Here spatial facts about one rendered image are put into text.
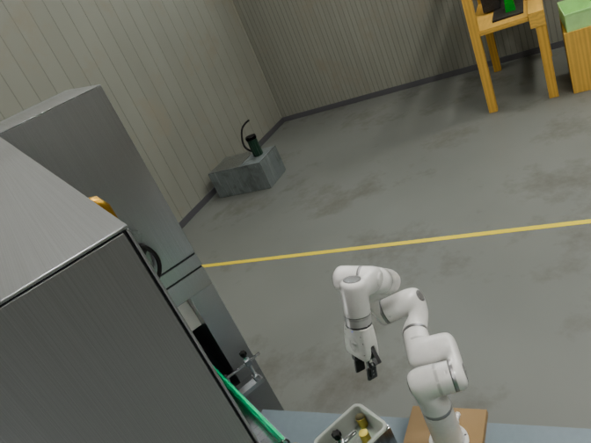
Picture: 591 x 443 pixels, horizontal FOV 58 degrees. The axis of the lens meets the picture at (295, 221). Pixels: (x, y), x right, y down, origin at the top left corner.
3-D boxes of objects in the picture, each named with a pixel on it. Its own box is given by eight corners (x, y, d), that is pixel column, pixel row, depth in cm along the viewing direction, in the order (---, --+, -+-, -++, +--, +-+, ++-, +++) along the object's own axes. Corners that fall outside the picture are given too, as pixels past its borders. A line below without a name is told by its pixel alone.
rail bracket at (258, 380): (241, 405, 222) (217, 366, 213) (273, 380, 228) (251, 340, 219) (246, 410, 218) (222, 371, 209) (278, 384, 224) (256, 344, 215)
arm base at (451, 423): (438, 415, 182) (426, 382, 175) (475, 420, 174) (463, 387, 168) (425, 454, 171) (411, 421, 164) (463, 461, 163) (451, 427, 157)
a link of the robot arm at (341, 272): (392, 294, 167) (372, 294, 148) (353, 293, 172) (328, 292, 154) (393, 267, 168) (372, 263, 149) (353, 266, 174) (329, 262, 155)
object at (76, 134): (96, 287, 269) (-13, 127, 233) (160, 246, 283) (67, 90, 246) (134, 337, 211) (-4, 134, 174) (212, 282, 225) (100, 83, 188)
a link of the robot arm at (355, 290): (352, 261, 157) (383, 261, 153) (356, 294, 161) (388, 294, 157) (334, 284, 145) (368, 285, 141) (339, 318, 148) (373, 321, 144)
